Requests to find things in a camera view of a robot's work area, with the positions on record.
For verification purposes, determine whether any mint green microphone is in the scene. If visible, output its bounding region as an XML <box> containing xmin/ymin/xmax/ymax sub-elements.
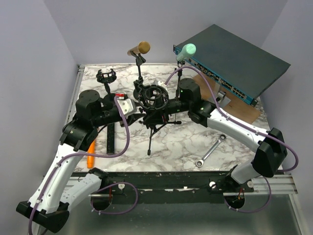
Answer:
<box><xmin>176</xmin><ymin>44</ymin><xmax>197</xmax><ymax>62</ymax></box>

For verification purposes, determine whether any teal network switch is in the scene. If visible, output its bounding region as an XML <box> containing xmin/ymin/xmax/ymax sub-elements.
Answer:
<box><xmin>173</xmin><ymin>24</ymin><xmax>290</xmax><ymax>107</ymax></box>

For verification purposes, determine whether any black tall tripod stand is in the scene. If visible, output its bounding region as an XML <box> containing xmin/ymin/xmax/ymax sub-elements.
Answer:
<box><xmin>174</xmin><ymin>60</ymin><xmax>185</xmax><ymax>101</ymax></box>

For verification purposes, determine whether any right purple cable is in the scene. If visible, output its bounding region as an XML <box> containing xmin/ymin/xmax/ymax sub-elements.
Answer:
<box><xmin>165</xmin><ymin>65</ymin><xmax>299</xmax><ymax>213</ymax></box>

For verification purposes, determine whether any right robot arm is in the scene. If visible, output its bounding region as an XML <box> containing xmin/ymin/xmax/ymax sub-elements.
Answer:
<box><xmin>178</xmin><ymin>78</ymin><xmax>287</xmax><ymax>192</ymax></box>

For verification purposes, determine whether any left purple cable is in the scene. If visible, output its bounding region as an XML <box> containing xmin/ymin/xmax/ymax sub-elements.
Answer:
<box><xmin>28</xmin><ymin>96</ymin><xmax>139</xmax><ymax>235</ymax></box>

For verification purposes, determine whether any orange microphone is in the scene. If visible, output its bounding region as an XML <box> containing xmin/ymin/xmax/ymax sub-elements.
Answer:
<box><xmin>87</xmin><ymin>141</ymin><xmax>95</xmax><ymax>169</ymax></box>

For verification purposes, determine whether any black tripod shock-mount stand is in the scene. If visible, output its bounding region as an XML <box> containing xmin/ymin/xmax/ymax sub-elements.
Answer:
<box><xmin>133</xmin><ymin>79</ymin><xmax>181</xmax><ymax>156</ymax></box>

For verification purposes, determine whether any metal switch bracket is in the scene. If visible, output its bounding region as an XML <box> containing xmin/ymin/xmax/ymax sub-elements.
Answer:
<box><xmin>211</xmin><ymin>83</ymin><xmax>231</xmax><ymax>108</ymax></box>

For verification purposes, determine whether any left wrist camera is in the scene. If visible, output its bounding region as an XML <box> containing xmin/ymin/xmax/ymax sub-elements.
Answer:
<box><xmin>115</xmin><ymin>94</ymin><xmax>137</xmax><ymax>117</ymax></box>

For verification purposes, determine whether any silver ratchet wrench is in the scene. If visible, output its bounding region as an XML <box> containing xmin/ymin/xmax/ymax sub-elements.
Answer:
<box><xmin>196</xmin><ymin>134</ymin><xmax>226</xmax><ymax>168</ymax></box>

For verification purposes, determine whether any gold microphone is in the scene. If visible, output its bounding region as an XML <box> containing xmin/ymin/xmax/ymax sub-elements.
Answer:
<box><xmin>127</xmin><ymin>41</ymin><xmax>151</xmax><ymax>56</ymax></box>

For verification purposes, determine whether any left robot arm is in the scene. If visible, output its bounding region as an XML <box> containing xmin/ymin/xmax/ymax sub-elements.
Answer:
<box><xmin>16</xmin><ymin>90</ymin><xmax>137</xmax><ymax>234</ymax></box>

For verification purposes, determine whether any black silver-grille microphone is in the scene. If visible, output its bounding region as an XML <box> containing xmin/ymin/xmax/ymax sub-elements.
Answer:
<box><xmin>107</xmin><ymin>123</ymin><xmax>115</xmax><ymax>155</ymax></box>

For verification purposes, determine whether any black front mounting rail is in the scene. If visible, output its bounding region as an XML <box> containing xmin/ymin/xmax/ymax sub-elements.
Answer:
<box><xmin>48</xmin><ymin>167</ymin><xmax>269</xmax><ymax>205</ymax></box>

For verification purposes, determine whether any black round-base clip stand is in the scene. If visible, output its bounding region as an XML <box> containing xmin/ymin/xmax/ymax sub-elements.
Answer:
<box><xmin>130</xmin><ymin>50</ymin><xmax>151</xmax><ymax>100</ymax></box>

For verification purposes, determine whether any purple cable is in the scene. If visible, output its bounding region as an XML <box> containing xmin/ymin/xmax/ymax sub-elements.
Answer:
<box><xmin>165</xmin><ymin>65</ymin><xmax>299</xmax><ymax>213</ymax></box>
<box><xmin>28</xmin><ymin>96</ymin><xmax>139</xmax><ymax>235</ymax></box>

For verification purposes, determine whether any black round-base shock-mount stand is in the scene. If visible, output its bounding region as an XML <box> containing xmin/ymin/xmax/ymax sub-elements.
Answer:
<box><xmin>96</xmin><ymin>69</ymin><xmax>117</xmax><ymax>101</ymax></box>

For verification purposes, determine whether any wooden board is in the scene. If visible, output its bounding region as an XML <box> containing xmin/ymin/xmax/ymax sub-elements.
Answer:
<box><xmin>193</xmin><ymin>75</ymin><xmax>261</xmax><ymax>124</ymax></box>

